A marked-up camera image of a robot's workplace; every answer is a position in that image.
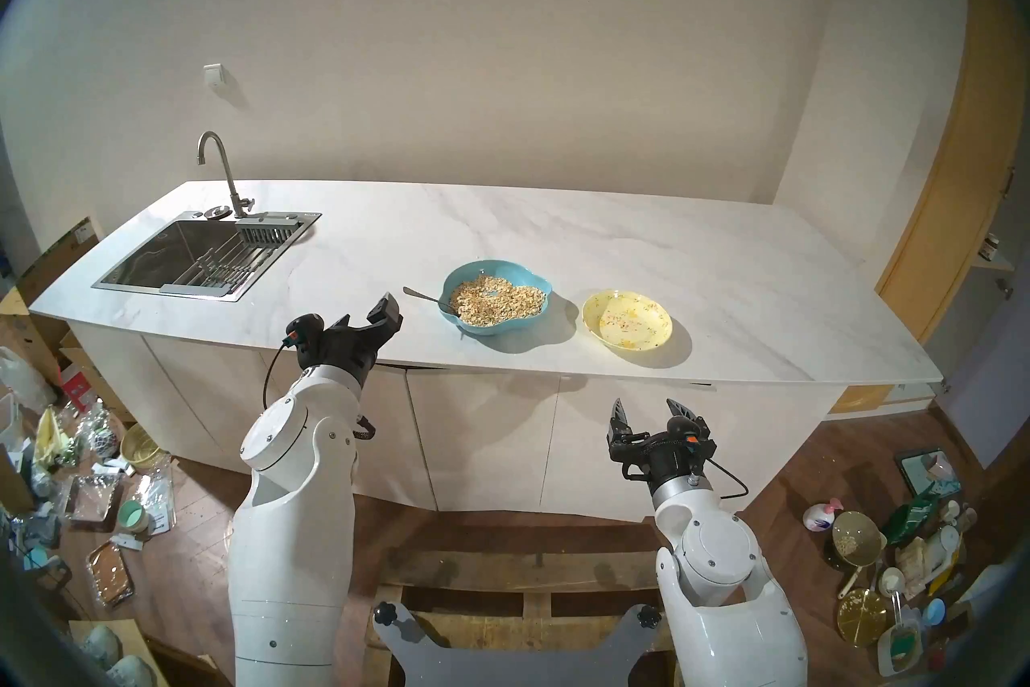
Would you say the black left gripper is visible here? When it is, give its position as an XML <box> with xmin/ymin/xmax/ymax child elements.
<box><xmin>300</xmin><ymin>294</ymin><xmax>404</xmax><ymax>390</ymax></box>

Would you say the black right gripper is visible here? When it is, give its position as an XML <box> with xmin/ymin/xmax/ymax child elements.
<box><xmin>608</xmin><ymin>397</ymin><xmax>716</xmax><ymax>492</ymax></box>

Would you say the metal spoon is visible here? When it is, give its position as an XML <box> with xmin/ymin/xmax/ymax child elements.
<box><xmin>402</xmin><ymin>286</ymin><xmax>459</xmax><ymax>316</ymax></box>

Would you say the yellow floral bowl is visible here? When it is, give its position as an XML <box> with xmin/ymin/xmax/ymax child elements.
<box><xmin>581</xmin><ymin>290</ymin><xmax>674</xmax><ymax>352</ymax></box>

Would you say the blue flower-shaped bowl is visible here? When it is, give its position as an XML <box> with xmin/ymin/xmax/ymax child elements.
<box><xmin>440</xmin><ymin>259</ymin><xmax>554</xmax><ymax>337</ymax></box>

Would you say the white and green scoop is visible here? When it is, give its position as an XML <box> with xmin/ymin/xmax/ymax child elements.
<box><xmin>877</xmin><ymin>597</ymin><xmax>923</xmax><ymax>677</ymax></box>

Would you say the white counter cabinet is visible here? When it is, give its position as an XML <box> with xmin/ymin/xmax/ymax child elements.
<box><xmin>64</xmin><ymin>319</ymin><xmax>854</xmax><ymax>521</ymax></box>

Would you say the metal sink drain rack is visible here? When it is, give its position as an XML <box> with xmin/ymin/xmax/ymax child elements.
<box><xmin>161</xmin><ymin>245</ymin><xmax>270</xmax><ymax>290</ymax></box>

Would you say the curved metal faucet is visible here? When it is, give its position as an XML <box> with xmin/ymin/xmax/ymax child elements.
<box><xmin>197</xmin><ymin>132</ymin><xmax>255</xmax><ymax>219</ymax></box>

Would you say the stainless steel sink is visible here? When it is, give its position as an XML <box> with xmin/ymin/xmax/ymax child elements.
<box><xmin>92</xmin><ymin>210</ymin><xmax>322</xmax><ymax>303</ymax></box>

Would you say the wicker basket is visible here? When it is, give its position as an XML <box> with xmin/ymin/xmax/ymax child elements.
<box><xmin>120</xmin><ymin>423</ymin><xmax>168</xmax><ymax>474</ymax></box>

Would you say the green snack bag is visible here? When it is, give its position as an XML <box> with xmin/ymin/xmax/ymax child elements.
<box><xmin>884</xmin><ymin>480</ymin><xmax>962</xmax><ymax>545</ymax></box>

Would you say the gold round plate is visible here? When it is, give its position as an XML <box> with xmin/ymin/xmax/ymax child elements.
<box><xmin>836</xmin><ymin>588</ymin><xmax>891</xmax><ymax>647</ymax></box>

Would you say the white jug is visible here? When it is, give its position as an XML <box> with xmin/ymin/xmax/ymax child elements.
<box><xmin>921</xmin><ymin>524</ymin><xmax>963</xmax><ymax>575</ymax></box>

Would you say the brown cardboard box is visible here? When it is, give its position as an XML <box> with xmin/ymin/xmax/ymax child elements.
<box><xmin>16</xmin><ymin>216</ymin><xmax>101</xmax><ymax>308</ymax></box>

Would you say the clear plastic tray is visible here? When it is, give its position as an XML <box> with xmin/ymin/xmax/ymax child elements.
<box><xmin>67</xmin><ymin>472</ymin><xmax>122</xmax><ymax>523</ymax></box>

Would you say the yellow-green bag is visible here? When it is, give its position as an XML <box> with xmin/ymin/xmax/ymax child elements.
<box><xmin>32</xmin><ymin>406</ymin><xmax>72</xmax><ymax>470</ymax></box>

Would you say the white plastic bag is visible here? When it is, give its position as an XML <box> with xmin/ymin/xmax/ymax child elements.
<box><xmin>0</xmin><ymin>346</ymin><xmax>56</xmax><ymax>413</ymax></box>

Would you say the brown food tray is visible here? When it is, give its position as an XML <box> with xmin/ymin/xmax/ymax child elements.
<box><xmin>86</xmin><ymin>539</ymin><xmax>136</xmax><ymax>608</ymax></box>

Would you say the wooden door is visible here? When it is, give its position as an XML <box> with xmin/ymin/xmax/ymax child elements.
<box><xmin>829</xmin><ymin>0</ymin><xmax>1030</xmax><ymax>417</ymax></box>

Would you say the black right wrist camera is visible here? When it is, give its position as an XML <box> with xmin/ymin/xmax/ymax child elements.
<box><xmin>664</xmin><ymin>429</ymin><xmax>717</xmax><ymax>459</ymax></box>

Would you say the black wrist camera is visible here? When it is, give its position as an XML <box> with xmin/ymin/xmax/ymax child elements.
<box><xmin>664</xmin><ymin>429</ymin><xmax>717</xmax><ymax>459</ymax></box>
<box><xmin>286</xmin><ymin>317</ymin><xmax>326</xmax><ymax>369</ymax></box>

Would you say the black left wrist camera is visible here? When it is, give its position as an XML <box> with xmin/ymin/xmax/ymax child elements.
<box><xmin>286</xmin><ymin>317</ymin><xmax>326</xmax><ymax>369</ymax></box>

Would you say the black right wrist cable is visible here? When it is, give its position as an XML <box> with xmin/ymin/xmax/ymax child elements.
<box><xmin>708</xmin><ymin>458</ymin><xmax>750</xmax><ymax>501</ymax></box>

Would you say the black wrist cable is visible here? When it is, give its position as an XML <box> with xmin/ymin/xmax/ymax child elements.
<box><xmin>708</xmin><ymin>458</ymin><xmax>750</xmax><ymax>501</ymax></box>
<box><xmin>263</xmin><ymin>338</ymin><xmax>377</xmax><ymax>442</ymax></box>

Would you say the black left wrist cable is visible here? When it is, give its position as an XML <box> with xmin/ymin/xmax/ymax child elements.
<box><xmin>263</xmin><ymin>338</ymin><xmax>377</xmax><ymax>442</ymax></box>

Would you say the gold colander with handle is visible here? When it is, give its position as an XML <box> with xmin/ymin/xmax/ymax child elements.
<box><xmin>831</xmin><ymin>511</ymin><xmax>888</xmax><ymax>599</ymax></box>

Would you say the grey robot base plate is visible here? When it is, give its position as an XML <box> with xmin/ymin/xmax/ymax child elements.
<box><xmin>373</xmin><ymin>601</ymin><xmax>662</xmax><ymax>687</ymax></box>

